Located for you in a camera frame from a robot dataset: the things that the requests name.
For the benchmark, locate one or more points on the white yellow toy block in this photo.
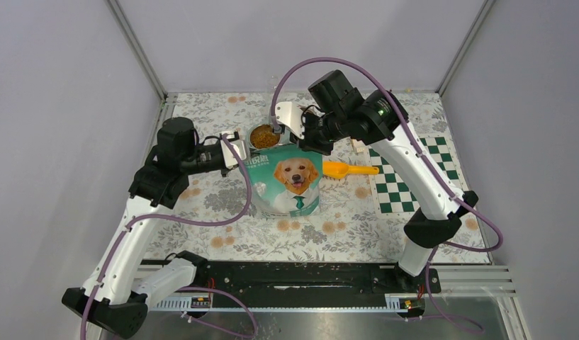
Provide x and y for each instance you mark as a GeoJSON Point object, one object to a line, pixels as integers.
{"type": "Point", "coordinates": [358, 146]}

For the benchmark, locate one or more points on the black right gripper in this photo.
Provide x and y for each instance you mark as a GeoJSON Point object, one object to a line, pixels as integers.
{"type": "Point", "coordinates": [308, 143]}

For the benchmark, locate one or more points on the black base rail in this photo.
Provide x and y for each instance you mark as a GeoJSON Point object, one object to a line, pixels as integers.
{"type": "Point", "coordinates": [300, 287]}

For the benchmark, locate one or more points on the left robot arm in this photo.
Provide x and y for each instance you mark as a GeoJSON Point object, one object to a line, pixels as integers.
{"type": "Point", "coordinates": [108, 298]}

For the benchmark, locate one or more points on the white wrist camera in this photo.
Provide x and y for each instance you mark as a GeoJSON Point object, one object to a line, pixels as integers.
{"type": "Point", "coordinates": [234, 148]}
{"type": "Point", "coordinates": [290, 115]}

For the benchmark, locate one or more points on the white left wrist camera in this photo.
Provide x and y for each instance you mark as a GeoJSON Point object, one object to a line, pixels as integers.
{"type": "Point", "coordinates": [234, 148]}

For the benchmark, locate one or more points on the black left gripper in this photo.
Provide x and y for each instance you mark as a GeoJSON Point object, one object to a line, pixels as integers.
{"type": "Point", "coordinates": [225, 171]}

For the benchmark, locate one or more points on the mint green double bowl stand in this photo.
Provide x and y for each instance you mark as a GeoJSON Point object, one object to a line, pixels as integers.
{"type": "Point", "coordinates": [285, 140]}

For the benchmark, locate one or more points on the orange plastic scoop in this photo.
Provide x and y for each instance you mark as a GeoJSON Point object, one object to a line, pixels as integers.
{"type": "Point", "coordinates": [339, 170]}

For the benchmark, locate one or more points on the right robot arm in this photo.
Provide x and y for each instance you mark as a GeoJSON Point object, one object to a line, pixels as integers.
{"type": "Point", "coordinates": [380, 122]}

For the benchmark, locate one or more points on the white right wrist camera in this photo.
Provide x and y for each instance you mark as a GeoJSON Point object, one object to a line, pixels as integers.
{"type": "Point", "coordinates": [290, 115]}

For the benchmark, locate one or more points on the clear water bottle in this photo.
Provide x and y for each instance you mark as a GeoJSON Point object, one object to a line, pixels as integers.
{"type": "Point", "coordinates": [272, 83]}

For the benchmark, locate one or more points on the green pet food bag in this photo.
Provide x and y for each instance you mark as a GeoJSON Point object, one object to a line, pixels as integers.
{"type": "Point", "coordinates": [285, 181]}

